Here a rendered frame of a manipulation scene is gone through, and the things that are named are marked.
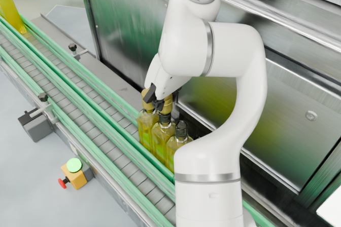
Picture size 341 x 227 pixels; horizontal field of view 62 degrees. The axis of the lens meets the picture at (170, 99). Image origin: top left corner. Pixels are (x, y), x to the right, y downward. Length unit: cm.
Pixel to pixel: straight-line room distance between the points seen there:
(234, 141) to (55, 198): 80
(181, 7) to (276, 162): 47
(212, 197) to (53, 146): 89
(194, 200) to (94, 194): 70
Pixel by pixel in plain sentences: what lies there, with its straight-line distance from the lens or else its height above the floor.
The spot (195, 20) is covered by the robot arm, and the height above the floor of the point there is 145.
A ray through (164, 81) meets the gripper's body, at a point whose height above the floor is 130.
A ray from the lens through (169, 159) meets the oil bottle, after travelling 75.
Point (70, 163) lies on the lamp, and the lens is 98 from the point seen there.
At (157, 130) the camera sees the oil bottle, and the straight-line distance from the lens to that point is 72.
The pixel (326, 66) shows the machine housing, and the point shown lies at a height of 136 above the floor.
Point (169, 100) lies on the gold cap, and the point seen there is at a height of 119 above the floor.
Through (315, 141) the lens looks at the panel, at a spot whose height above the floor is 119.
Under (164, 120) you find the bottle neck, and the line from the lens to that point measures 68.
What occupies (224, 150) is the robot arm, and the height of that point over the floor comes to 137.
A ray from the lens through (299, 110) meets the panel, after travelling 60.
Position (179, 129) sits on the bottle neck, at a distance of 65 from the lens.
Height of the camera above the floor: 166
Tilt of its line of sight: 47 degrees down
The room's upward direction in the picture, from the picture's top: straight up
